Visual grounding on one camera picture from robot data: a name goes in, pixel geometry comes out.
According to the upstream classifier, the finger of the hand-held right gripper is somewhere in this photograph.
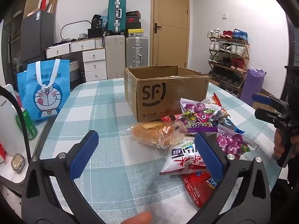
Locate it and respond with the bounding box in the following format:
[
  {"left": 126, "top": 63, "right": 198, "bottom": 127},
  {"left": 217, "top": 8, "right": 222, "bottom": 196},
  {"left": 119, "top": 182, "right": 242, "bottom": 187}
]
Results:
[
  {"left": 252, "top": 92, "right": 291, "bottom": 116},
  {"left": 254, "top": 108, "right": 284, "bottom": 129}
]

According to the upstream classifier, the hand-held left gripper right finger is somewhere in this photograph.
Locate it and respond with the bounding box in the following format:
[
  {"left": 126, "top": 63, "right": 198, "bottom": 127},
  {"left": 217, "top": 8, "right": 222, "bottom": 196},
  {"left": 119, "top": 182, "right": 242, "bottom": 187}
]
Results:
[{"left": 194, "top": 133, "right": 271, "bottom": 224}]

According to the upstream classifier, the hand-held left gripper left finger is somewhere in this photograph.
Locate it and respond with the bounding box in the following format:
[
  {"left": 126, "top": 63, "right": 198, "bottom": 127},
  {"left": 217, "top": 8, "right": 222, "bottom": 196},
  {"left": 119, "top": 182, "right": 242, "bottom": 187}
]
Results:
[{"left": 21, "top": 130, "right": 107, "bottom": 224}]

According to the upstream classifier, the white red snack packet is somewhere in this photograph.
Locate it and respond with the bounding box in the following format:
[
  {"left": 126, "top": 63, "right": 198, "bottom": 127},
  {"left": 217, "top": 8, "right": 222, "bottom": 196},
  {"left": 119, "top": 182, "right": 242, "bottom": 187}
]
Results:
[{"left": 159, "top": 136, "right": 208, "bottom": 175}]

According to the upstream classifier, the red stick snack packet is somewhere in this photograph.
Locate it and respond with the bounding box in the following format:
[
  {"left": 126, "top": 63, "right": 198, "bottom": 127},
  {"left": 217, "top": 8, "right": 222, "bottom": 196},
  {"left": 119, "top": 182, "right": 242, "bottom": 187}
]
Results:
[{"left": 209, "top": 93, "right": 230, "bottom": 118}]

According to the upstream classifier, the clear-wrapped bread packet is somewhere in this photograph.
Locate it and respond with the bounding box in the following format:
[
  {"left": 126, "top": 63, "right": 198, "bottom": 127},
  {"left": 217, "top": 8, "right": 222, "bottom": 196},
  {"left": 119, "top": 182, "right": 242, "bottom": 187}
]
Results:
[{"left": 132, "top": 121, "right": 187, "bottom": 148}]

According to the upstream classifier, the brown cardboard box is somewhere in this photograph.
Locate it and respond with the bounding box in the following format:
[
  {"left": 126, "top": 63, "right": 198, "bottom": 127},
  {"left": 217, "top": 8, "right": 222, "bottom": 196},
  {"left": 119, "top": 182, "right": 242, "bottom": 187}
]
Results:
[{"left": 124, "top": 65, "right": 210, "bottom": 123}]

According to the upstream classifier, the person's right hand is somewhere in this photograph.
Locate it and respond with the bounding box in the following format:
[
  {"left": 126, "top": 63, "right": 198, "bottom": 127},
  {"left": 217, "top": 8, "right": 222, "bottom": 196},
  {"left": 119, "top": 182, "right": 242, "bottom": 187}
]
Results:
[{"left": 273, "top": 128, "right": 284, "bottom": 160}]

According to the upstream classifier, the person's left hand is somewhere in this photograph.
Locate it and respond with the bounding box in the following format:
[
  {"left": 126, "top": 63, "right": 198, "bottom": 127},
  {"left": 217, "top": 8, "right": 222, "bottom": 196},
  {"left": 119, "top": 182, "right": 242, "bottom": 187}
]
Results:
[{"left": 120, "top": 211, "right": 153, "bottom": 224}]

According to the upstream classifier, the small brown carton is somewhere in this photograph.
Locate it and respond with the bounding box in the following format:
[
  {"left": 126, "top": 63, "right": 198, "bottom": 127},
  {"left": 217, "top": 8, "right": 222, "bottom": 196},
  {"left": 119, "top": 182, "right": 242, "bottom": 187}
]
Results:
[{"left": 252, "top": 88, "right": 277, "bottom": 113}]

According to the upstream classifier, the purple rolled mat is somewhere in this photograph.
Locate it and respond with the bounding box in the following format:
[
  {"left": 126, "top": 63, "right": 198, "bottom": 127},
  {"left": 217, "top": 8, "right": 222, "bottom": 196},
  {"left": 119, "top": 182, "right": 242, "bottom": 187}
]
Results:
[{"left": 240, "top": 66, "right": 267, "bottom": 106}]

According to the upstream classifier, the purple candy bag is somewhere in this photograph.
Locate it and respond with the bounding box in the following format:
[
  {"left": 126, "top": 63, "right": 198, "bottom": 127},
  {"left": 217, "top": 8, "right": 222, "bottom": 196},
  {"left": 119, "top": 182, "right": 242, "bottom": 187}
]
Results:
[
  {"left": 176, "top": 98, "right": 222, "bottom": 134},
  {"left": 216, "top": 126, "right": 259, "bottom": 155}
]

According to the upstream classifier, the blue snack packet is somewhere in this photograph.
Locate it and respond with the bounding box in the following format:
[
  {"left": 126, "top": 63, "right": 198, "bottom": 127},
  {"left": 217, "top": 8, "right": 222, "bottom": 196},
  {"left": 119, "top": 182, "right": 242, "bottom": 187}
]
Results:
[{"left": 220, "top": 118, "right": 244, "bottom": 134}]

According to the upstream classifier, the red cookie packet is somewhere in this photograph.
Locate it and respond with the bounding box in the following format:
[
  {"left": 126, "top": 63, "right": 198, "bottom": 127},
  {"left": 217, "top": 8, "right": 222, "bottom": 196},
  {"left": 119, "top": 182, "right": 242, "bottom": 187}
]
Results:
[{"left": 182, "top": 169, "right": 222, "bottom": 209}]

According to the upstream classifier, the wooden shoe rack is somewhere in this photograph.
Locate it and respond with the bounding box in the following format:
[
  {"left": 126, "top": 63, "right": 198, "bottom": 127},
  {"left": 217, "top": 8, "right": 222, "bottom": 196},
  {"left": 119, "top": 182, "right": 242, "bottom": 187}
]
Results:
[{"left": 208, "top": 36, "right": 250, "bottom": 98}]

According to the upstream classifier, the white side table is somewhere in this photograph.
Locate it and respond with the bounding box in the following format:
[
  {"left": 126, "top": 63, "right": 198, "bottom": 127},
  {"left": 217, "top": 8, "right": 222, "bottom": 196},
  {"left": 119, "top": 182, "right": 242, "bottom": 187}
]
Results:
[{"left": 0, "top": 112, "right": 58, "bottom": 192}]

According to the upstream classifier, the shoe rack with shoes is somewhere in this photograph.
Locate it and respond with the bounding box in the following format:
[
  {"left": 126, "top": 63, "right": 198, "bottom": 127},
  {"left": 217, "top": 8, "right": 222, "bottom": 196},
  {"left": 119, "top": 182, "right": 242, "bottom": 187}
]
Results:
[{"left": 207, "top": 28, "right": 248, "bottom": 96}]

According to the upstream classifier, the green drink can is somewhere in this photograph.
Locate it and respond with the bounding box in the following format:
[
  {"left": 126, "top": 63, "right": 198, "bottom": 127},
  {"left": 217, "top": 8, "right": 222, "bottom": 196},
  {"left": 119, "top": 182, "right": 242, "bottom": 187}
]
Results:
[{"left": 15, "top": 108, "right": 38, "bottom": 140}]

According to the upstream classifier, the blue cartoon tote bag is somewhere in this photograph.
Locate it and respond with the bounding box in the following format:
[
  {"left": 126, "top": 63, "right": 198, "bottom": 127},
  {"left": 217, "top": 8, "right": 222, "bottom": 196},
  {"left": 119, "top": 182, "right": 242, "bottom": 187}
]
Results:
[{"left": 16, "top": 59, "right": 71, "bottom": 122}]

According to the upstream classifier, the beige earbuds case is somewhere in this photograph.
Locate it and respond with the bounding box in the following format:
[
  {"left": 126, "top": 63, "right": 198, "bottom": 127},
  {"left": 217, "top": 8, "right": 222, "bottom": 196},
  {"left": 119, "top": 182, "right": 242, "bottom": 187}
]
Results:
[{"left": 11, "top": 153, "right": 26, "bottom": 173}]

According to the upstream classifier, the white appliance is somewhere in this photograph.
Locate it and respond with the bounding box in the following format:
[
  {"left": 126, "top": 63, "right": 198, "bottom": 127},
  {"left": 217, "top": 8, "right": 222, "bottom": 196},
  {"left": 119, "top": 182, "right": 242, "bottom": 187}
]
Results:
[{"left": 0, "top": 84, "right": 26, "bottom": 158}]

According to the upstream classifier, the red white box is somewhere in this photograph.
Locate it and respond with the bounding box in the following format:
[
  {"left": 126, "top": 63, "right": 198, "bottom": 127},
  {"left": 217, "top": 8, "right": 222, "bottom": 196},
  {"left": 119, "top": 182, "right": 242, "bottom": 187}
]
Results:
[{"left": 0, "top": 142, "right": 7, "bottom": 164}]

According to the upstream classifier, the woven laundry basket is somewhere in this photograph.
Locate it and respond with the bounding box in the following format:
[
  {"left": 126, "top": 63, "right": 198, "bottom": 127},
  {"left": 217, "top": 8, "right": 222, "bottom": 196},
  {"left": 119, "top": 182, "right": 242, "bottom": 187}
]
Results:
[{"left": 70, "top": 60, "right": 81, "bottom": 82}]

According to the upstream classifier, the white drawer desk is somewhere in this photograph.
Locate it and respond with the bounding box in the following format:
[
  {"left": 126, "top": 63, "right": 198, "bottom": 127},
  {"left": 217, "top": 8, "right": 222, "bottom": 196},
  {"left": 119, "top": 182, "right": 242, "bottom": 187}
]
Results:
[{"left": 45, "top": 37, "right": 108, "bottom": 82}]

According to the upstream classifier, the beige suitcase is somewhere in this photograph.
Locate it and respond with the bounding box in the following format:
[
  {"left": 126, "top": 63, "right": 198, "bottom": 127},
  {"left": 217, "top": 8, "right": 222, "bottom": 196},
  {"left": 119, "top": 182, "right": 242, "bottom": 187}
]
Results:
[{"left": 105, "top": 35, "right": 126, "bottom": 78}]

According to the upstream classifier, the tan wooden door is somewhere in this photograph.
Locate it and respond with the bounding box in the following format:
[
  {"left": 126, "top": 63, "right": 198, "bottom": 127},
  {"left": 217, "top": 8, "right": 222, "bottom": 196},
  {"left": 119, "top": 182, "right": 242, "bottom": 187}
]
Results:
[{"left": 151, "top": 0, "right": 189, "bottom": 69}]

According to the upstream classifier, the silver suitcase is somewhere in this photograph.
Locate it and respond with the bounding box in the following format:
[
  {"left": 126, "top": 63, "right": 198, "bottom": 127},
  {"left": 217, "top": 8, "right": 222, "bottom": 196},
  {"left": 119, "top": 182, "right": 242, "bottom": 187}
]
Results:
[{"left": 125, "top": 36, "right": 149, "bottom": 68}]

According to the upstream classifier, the black bag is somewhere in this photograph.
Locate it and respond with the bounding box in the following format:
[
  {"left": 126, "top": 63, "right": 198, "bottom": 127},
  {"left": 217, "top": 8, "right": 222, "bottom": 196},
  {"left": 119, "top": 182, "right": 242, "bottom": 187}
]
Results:
[{"left": 87, "top": 28, "right": 105, "bottom": 39}]

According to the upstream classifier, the grey refrigerator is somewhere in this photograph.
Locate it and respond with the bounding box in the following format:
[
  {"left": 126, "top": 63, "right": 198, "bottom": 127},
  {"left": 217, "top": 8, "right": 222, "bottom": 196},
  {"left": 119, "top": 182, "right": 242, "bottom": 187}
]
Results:
[{"left": 21, "top": 10, "right": 55, "bottom": 71}]

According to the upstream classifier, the yellow black shoe box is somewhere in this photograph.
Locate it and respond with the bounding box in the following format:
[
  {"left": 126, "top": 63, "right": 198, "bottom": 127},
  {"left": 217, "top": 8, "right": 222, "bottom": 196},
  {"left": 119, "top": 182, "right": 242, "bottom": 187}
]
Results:
[{"left": 127, "top": 29, "right": 143, "bottom": 38}]

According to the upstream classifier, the grey curved metal tube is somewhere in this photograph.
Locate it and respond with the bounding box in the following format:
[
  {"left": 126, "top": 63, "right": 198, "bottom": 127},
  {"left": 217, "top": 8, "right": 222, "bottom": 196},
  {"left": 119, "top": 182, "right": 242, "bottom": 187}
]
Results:
[{"left": 61, "top": 21, "right": 93, "bottom": 42}]

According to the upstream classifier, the black printed box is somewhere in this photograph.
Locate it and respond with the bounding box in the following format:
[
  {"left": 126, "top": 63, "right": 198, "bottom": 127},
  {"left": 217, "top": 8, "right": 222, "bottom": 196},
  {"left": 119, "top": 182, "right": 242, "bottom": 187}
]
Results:
[{"left": 91, "top": 15, "right": 103, "bottom": 29}]

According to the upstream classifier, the dark tall wardrobe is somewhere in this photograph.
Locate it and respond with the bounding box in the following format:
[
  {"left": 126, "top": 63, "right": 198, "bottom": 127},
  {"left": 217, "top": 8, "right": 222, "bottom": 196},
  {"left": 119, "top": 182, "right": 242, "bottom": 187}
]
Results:
[{"left": 1, "top": 2, "right": 26, "bottom": 91}]

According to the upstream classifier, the teal suitcase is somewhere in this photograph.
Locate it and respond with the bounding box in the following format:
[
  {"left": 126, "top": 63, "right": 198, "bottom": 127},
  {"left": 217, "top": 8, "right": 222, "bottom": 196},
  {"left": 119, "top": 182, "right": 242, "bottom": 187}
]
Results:
[{"left": 107, "top": 0, "right": 127, "bottom": 36}]

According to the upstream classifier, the open brown carton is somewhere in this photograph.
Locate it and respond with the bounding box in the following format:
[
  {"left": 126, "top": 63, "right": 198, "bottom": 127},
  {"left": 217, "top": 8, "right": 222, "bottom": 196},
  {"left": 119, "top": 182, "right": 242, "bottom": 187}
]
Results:
[{"left": 48, "top": 0, "right": 58, "bottom": 14}]

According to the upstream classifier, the flat cardboard sheet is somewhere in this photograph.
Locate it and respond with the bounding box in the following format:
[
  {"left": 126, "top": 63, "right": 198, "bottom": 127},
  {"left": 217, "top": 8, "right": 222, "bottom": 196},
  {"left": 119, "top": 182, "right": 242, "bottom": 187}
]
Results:
[{"left": 23, "top": 0, "right": 42, "bottom": 19}]

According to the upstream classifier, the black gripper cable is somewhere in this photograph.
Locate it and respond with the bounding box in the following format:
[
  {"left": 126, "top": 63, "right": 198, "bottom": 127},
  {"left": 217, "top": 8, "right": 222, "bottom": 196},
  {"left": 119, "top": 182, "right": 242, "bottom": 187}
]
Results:
[{"left": 0, "top": 86, "right": 32, "bottom": 161}]

